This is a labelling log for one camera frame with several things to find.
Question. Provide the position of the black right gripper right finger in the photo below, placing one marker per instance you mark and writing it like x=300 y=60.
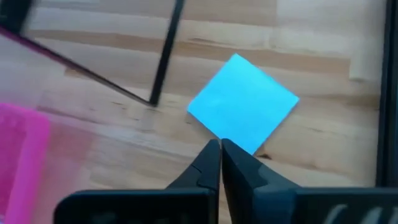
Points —
x=264 y=202

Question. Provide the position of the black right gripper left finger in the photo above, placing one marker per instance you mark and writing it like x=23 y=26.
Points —
x=186 y=205

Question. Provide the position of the translucent plastic storage box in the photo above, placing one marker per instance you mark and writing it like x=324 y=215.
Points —
x=18 y=81

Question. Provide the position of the pink plastic object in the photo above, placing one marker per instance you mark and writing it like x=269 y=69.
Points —
x=21 y=161

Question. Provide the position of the black frame post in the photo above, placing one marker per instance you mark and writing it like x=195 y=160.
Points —
x=388 y=93

